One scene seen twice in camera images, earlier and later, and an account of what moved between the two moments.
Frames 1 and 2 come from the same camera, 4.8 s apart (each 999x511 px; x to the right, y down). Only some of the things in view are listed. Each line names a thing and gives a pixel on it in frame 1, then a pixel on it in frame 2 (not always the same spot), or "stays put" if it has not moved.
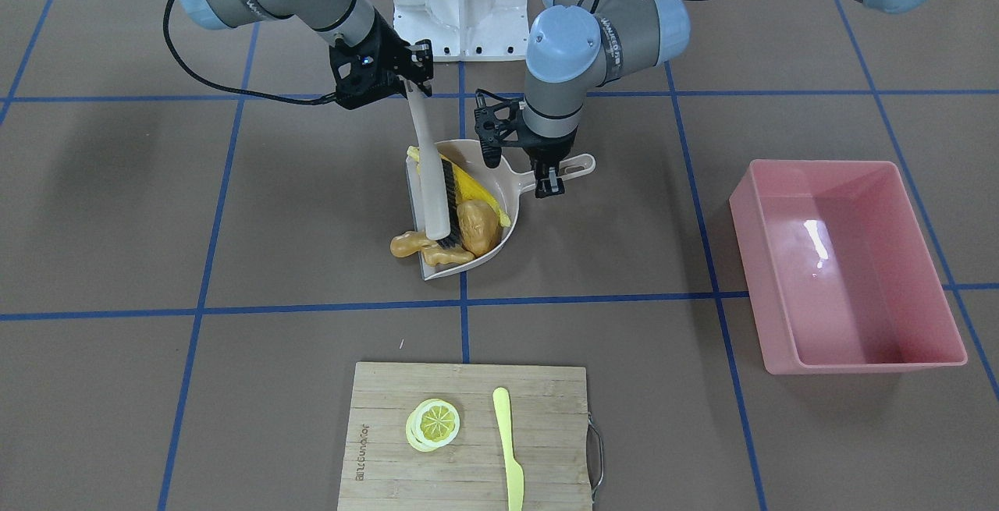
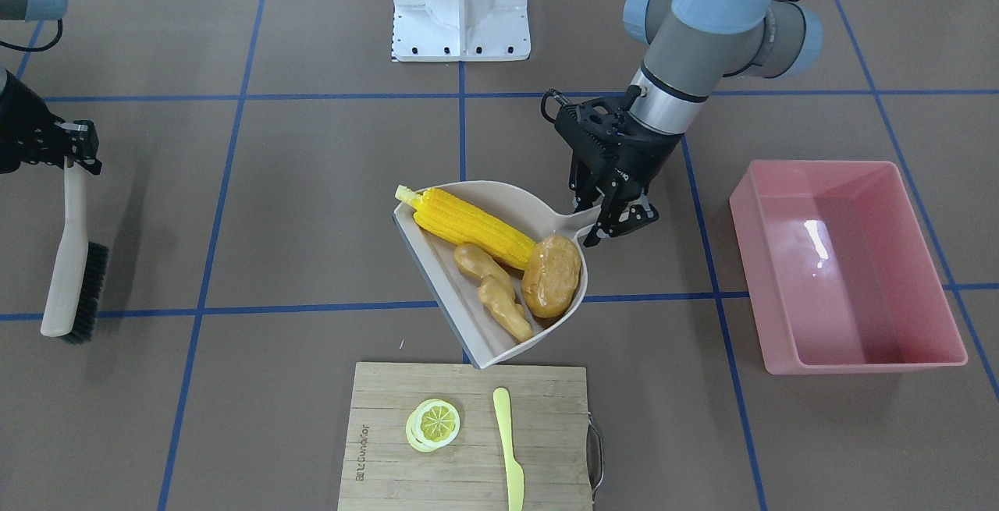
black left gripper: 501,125 → 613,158
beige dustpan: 503,182 → 488,339
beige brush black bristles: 443,221 → 75,304
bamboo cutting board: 380,470 stays put
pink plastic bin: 839,272 stays put
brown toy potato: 479,226 → 552,282
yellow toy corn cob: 468,186 → 453,223
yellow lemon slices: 431,424 stays put
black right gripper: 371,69 → 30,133
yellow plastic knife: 516,486 stays put
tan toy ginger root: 431,251 → 495,290
